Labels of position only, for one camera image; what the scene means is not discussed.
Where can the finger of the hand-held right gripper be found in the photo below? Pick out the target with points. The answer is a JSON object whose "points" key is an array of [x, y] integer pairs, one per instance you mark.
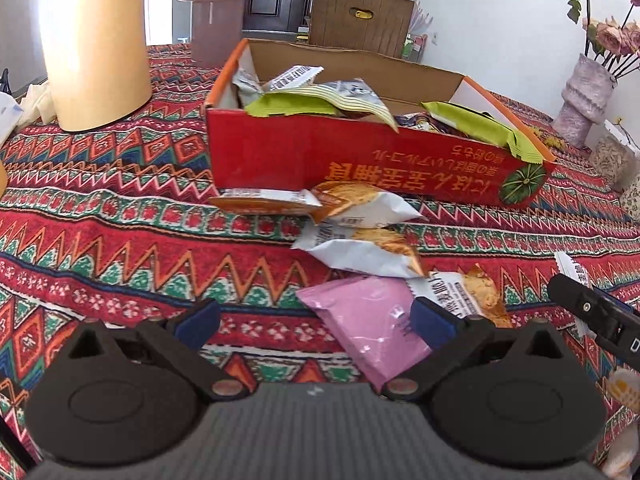
{"points": [[612, 301], [575, 300]]}

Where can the beige cloth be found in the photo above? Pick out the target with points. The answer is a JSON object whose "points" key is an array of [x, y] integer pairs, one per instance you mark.
{"points": [[37, 102]]}

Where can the red cardboard box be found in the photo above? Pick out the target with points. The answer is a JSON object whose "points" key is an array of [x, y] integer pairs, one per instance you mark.
{"points": [[300, 155]]}

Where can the pink snack packet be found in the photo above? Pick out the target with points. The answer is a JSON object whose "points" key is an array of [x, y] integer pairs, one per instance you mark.
{"points": [[360, 320]]}

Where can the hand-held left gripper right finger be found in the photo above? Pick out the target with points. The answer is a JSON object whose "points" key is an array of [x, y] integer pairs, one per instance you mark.
{"points": [[432, 322]]}

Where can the pink textured vase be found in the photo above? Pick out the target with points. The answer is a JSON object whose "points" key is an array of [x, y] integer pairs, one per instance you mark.
{"points": [[582, 100]]}

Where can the green snack packet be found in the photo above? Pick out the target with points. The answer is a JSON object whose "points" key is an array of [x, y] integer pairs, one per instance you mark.
{"points": [[475, 125], [285, 105]]}

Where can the red patterned tablecloth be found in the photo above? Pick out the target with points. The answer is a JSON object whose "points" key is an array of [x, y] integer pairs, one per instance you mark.
{"points": [[125, 200]]}

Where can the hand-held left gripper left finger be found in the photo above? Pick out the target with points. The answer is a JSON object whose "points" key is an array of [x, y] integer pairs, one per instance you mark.
{"points": [[197, 322]]}

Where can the pink glass vase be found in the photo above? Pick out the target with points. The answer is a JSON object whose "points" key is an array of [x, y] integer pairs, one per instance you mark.
{"points": [[215, 35]]}

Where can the brown wooden chair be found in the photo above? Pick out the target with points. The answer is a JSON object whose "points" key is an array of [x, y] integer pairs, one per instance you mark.
{"points": [[340, 25]]}

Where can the white floral vase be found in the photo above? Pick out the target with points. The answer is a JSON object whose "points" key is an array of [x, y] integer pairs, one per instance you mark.
{"points": [[632, 200]]}

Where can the clear jar of seeds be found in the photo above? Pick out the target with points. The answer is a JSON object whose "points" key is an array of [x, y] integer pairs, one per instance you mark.
{"points": [[610, 160]]}

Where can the fallen yellow blossom sprig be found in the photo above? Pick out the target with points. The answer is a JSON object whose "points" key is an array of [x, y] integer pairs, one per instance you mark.
{"points": [[550, 141]]}

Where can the dried pink roses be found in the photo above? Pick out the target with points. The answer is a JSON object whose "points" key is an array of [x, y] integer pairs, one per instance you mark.
{"points": [[612, 37]]}

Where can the yellow thermos jug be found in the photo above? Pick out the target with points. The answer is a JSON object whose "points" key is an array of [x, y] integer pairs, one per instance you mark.
{"points": [[95, 60]]}

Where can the person's pale printed clothing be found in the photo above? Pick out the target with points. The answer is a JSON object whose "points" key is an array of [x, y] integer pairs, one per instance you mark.
{"points": [[622, 395]]}

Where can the pale pink feather decoration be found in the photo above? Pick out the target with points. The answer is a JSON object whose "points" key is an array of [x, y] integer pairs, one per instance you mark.
{"points": [[420, 15]]}

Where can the orange cracker snack packet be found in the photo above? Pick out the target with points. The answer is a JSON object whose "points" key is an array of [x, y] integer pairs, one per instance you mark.
{"points": [[260, 200]]}

